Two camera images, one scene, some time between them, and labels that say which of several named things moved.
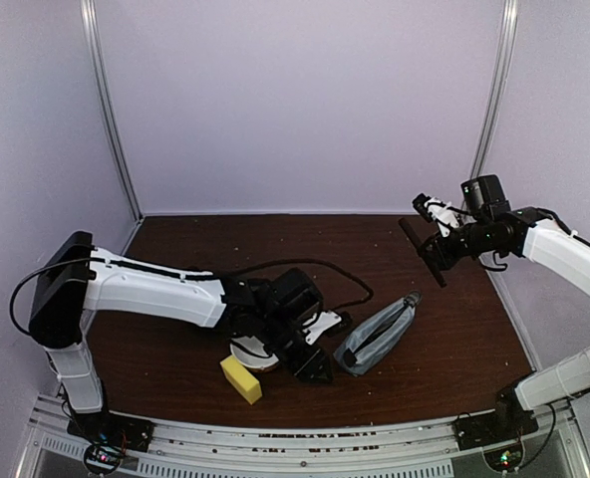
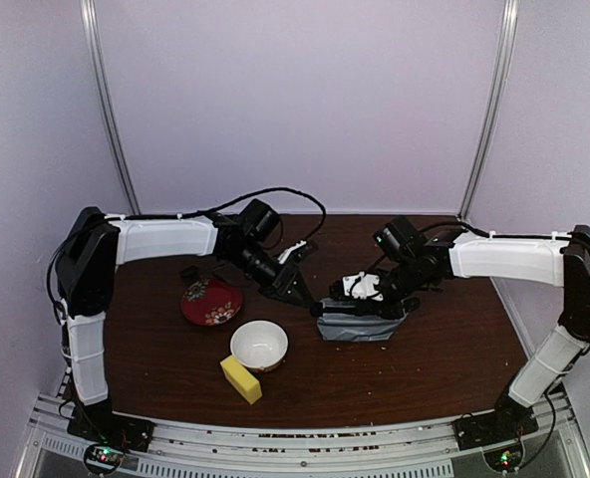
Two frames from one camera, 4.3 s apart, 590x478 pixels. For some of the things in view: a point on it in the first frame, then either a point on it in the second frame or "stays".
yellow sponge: (243, 381) stays
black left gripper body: (297, 364) to (254, 267)
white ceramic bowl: (250, 352) stays
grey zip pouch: (377, 336) to (351, 328)
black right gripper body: (478, 240) to (407, 277)
